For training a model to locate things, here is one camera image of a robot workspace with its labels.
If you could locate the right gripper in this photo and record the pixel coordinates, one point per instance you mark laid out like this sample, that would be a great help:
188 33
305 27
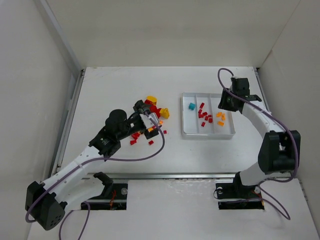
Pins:
225 100

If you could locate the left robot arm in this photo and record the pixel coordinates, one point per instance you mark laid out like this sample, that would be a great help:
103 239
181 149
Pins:
47 201

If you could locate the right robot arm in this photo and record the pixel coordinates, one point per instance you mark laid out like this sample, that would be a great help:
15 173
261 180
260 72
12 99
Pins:
280 148

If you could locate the red round lego piece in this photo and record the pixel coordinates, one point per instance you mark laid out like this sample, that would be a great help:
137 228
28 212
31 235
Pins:
136 135

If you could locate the red lego near front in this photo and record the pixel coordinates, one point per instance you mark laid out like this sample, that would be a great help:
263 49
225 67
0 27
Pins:
132 142

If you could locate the large red lego assembly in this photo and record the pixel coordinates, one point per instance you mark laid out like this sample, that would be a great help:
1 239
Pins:
153 108

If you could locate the yellow lego block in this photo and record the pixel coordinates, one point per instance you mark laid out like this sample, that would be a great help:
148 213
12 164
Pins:
164 113

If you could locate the white divided tray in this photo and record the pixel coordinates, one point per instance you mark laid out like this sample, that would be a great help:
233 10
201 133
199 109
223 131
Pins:
207 111

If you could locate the teal lego in tray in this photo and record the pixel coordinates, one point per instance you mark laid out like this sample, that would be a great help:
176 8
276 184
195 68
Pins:
191 106

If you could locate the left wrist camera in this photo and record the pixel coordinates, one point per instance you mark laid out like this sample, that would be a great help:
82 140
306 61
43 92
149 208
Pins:
150 120

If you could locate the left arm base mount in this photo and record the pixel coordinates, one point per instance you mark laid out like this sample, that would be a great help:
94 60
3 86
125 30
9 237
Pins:
113 196

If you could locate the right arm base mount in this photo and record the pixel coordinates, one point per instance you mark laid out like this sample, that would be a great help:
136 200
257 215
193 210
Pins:
231 198

